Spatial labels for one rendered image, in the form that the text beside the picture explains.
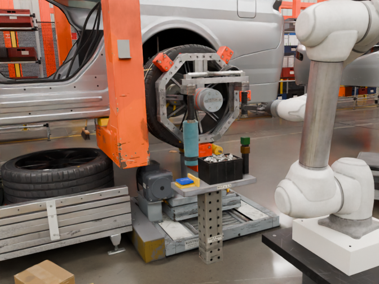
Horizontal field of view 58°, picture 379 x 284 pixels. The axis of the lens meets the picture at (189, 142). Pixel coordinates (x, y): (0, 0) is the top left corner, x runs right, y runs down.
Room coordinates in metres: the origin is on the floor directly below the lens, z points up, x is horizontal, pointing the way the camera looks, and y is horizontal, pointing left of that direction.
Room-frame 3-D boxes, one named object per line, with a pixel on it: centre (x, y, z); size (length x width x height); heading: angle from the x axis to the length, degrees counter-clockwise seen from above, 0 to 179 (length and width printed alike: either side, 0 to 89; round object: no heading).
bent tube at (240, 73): (2.05, -0.21, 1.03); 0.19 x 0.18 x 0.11; 25
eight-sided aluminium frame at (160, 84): (2.12, -0.07, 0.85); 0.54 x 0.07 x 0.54; 115
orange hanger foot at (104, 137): (2.18, 0.47, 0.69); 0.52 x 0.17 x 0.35; 25
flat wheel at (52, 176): (2.12, 0.83, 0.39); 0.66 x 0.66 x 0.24
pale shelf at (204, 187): (1.75, -0.12, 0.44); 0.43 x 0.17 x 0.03; 115
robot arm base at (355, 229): (1.30, -0.65, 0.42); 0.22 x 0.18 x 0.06; 121
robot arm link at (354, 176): (1.28, -0.62, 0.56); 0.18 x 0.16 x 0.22; 107
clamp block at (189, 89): (1.86, 0.00, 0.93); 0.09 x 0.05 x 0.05; 25
